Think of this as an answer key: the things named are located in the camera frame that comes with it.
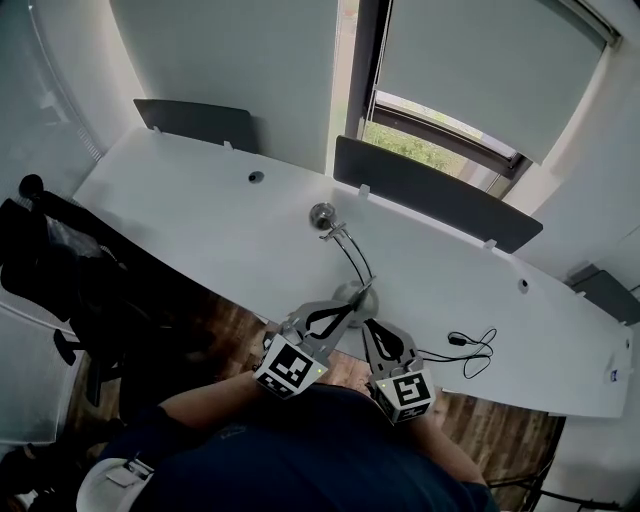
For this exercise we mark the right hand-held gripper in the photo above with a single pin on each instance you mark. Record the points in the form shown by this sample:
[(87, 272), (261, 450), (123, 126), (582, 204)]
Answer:
[(405, 392)]

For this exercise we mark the black office chair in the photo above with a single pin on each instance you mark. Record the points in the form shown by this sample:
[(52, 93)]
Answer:
[(75, 280)]

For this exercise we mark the grey roller blind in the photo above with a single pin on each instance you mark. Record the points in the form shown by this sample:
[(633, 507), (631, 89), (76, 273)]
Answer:
[(475, 60)]

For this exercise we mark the person's right forearm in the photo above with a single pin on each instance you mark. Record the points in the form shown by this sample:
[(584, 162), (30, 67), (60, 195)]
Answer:
[(450, 445)]

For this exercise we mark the person's left forearm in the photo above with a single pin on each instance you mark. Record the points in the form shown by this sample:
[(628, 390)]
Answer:
[(215, 400)]

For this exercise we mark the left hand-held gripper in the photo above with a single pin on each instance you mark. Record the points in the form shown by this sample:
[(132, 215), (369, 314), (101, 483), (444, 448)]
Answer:
[(290, 367)]

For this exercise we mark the dark window frame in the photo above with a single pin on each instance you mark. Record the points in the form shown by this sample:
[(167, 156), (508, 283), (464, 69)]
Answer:
[(367, 75)]

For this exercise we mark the silver chrome desk lamp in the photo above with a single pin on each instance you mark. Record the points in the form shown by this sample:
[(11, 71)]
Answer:
[(362, 305)]

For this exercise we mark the dark grey desk divider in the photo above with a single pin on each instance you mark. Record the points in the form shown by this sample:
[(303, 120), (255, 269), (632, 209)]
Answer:
[(610, 295), (200, 122), (425, 190)]

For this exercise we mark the white round object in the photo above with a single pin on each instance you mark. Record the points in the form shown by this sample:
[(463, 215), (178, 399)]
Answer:
[(105, 490)]

